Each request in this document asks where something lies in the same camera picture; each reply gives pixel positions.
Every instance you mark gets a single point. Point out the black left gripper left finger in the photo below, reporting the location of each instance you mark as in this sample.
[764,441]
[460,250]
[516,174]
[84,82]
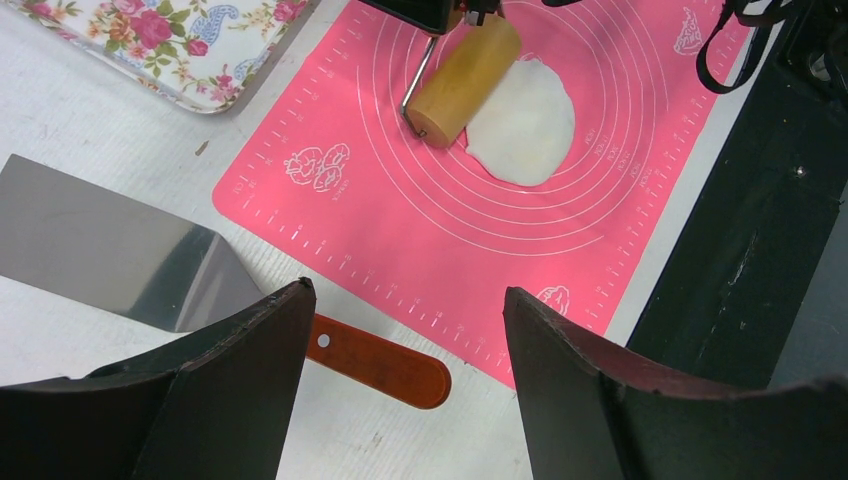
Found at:
[213,404]

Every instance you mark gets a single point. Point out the pink silicone baking mat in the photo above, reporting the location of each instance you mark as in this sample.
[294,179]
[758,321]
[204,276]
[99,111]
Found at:
[333,178]

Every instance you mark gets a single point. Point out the floral rectangular tray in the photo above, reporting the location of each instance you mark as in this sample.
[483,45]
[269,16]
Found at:
[198,54]

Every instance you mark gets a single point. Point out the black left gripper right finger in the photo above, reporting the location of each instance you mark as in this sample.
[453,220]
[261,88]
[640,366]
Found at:
[592,409]

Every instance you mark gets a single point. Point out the wooden rolling pin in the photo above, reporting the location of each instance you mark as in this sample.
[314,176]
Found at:
[438,105]

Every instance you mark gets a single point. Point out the white dough lump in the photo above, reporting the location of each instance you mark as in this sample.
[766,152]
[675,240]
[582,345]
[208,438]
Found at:
[524,130]

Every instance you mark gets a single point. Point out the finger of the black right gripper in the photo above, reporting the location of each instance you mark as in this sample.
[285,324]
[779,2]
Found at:
[436,17]

